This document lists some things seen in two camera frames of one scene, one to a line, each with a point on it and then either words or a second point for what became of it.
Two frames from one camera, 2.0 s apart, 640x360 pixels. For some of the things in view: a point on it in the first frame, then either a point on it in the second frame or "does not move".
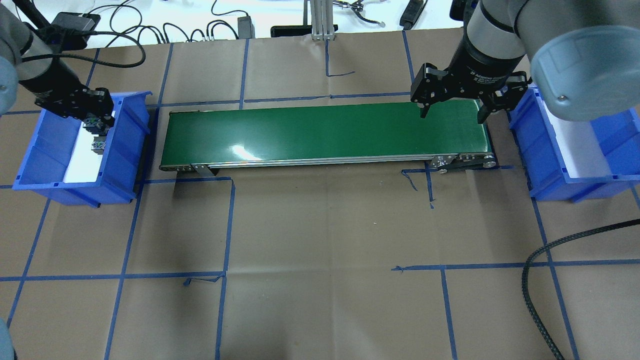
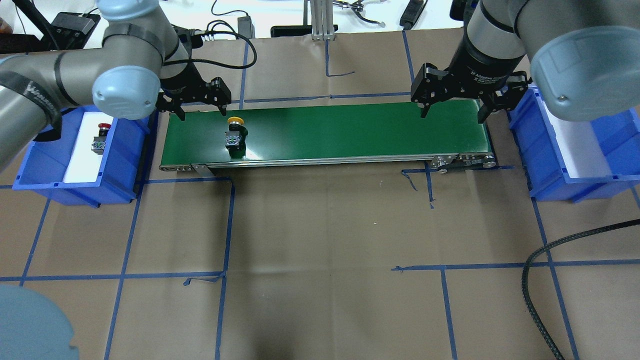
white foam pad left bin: (84, 163) does not move
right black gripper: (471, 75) does not move
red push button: (98, 145) does not move
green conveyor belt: (450, 138) does not move
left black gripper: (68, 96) to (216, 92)
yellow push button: (95, 125) to (235, 137)
